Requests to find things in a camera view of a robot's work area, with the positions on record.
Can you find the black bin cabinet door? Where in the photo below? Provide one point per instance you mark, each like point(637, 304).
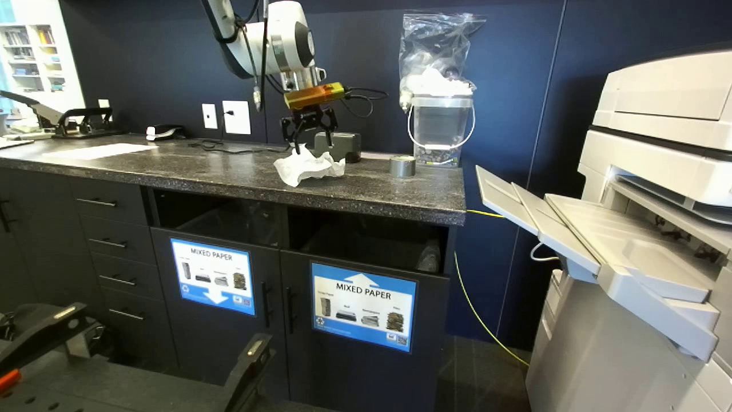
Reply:
point(220, 344)

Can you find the black chair armrest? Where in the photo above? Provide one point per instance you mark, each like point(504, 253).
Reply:
point(46, 333)
point(247, 370)

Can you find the white shelf with items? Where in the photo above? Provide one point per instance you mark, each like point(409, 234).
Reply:
point(36, 54)

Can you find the blue mixed paper label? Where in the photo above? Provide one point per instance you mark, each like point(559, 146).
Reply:
point(365, 310)
point(212, 276)

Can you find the orange wrist camera box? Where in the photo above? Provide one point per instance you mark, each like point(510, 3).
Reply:
point(315, 96)

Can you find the narrow white wall plate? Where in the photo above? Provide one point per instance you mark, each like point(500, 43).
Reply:
point(209, 115)

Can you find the large white paper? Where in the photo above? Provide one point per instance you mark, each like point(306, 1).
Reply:
point(306, 170)

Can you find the grey tape roll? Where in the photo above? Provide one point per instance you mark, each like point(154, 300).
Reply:
point(403, 165)

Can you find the clear plastic bag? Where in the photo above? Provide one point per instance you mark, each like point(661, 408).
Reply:
point(438, 54)

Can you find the flat white paper sheet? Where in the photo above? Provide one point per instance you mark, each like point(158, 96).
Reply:
point(77, 151)

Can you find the black power adapter box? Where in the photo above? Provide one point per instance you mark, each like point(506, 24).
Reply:
point(346, 148)

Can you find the black recycling bin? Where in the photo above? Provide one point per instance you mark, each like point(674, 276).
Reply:
point(359, 378)

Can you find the large white office printer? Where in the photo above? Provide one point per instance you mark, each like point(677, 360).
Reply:
point(641, 306)

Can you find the wide white wall outlet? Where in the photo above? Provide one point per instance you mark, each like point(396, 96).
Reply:
point(237, 118)

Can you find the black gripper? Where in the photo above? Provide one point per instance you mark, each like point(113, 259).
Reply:
point(312, 118)

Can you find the clear plastic bucket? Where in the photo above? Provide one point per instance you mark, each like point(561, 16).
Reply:
point(441, 130)

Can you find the black unlabelled cabinet door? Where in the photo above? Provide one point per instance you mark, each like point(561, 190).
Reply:
point(42, 243)

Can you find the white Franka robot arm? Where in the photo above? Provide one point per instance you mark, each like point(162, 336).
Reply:
point(290, 37)

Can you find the black bin liner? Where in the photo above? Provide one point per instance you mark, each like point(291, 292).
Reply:
point(373, 243)
point(229, 219)

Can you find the black lever paper cutter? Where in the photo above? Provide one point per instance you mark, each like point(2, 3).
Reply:
point(77, 123)

